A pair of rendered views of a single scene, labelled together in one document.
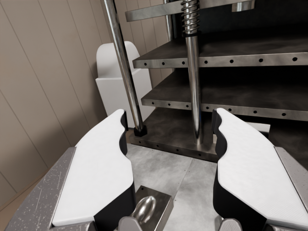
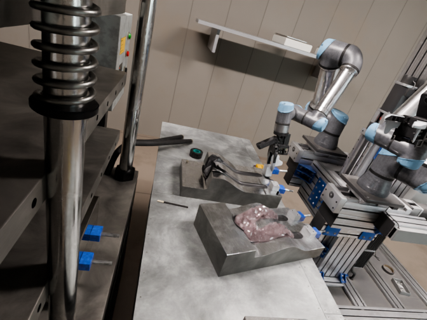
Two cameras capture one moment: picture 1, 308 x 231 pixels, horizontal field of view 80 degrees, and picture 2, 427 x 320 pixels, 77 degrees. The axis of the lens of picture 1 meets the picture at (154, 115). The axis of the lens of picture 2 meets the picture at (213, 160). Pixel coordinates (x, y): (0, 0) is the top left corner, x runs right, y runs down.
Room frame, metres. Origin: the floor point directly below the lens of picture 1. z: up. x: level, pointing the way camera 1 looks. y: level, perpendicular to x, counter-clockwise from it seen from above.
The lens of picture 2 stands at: (1.00, 0.16, 1.56)
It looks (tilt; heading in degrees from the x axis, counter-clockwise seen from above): 27 degrees down; 222
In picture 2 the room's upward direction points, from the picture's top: 17 degrees clockwise
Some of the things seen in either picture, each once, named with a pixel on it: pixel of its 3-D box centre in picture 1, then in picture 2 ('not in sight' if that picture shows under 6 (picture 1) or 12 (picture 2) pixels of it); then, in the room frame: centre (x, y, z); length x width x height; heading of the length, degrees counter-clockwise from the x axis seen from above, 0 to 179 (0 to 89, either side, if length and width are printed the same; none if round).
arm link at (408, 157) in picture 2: not in sight; (410, 150); (-0.18, 0.01, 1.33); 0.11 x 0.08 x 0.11; 83
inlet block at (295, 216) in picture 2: not in sight; (300, 216); (-0.13, -0.21, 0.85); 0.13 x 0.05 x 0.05; 163
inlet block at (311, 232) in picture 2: not in sight; (315, 232); (-0.10, -0.10, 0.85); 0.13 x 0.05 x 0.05; 163
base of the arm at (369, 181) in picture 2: not in sight; (377, 180); (-0.46, -0.07, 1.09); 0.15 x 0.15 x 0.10
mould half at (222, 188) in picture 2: not in sight; (229, 178); (0.02, -0.57, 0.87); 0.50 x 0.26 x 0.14; 146
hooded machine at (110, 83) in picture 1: (126, 84); not in sight; (2.75, 0.32, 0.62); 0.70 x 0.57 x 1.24; 147
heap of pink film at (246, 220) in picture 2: not in sight; (265, 221); (0.14, -0.23, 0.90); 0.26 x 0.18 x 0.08; 163
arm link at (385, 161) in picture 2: not in sight; (391, 160); (-0.46, -0.06, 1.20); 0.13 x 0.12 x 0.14; 83
